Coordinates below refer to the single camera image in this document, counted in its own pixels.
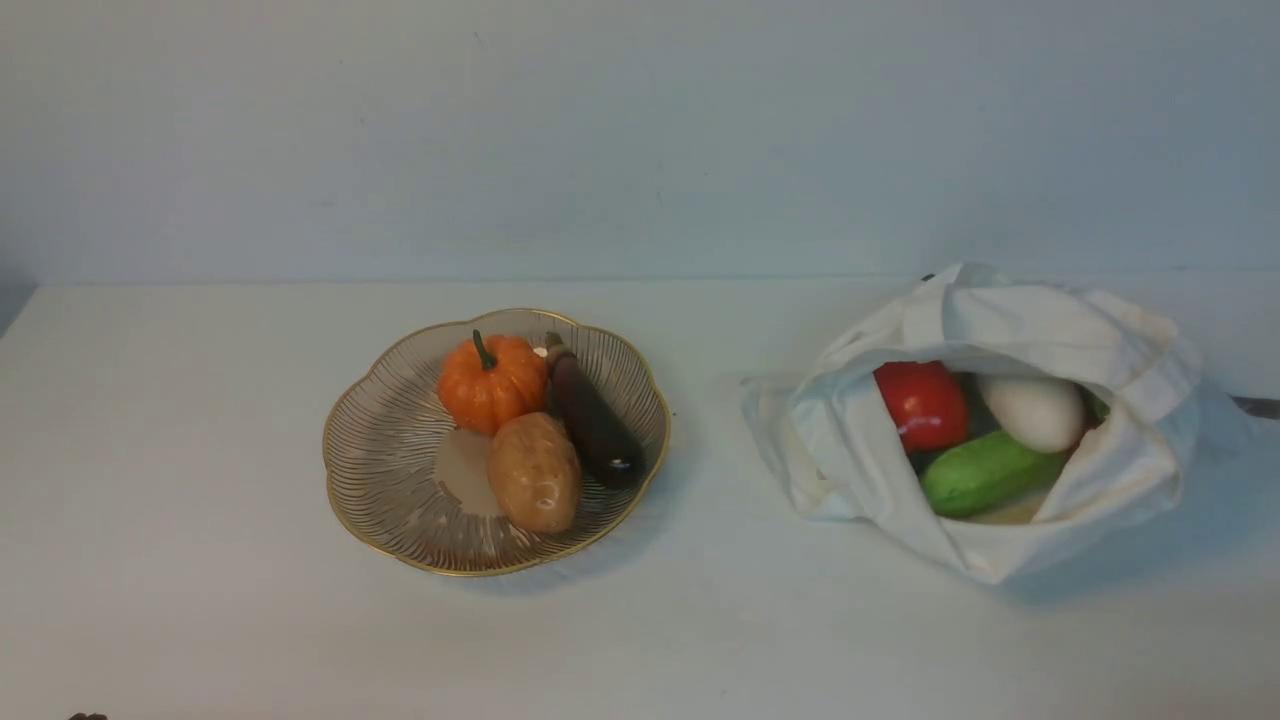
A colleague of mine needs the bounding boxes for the white radish with leaves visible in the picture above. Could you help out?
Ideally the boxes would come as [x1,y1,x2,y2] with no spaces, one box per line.
[977,374,1085,454]

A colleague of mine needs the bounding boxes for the white cloth bag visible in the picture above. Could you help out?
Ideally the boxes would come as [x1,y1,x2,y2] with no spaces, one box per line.
[740,264,1274,584]

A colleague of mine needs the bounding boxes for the dark purple eggplant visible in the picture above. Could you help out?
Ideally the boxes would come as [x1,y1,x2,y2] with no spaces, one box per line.
[545,332,644,489]

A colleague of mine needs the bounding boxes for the brown potato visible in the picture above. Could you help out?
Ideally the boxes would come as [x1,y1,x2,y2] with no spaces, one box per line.
[486,413,582,534]

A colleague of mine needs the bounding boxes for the orange mini pumpkin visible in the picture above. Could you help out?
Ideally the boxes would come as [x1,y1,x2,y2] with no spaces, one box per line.
[436,329,548,436]

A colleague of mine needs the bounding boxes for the red tomato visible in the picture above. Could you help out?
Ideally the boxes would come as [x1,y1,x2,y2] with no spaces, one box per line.
[873,361,970,454]

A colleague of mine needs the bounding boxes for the green cucumber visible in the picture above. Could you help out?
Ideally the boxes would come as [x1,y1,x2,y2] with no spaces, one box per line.
[920,430,1070,519]

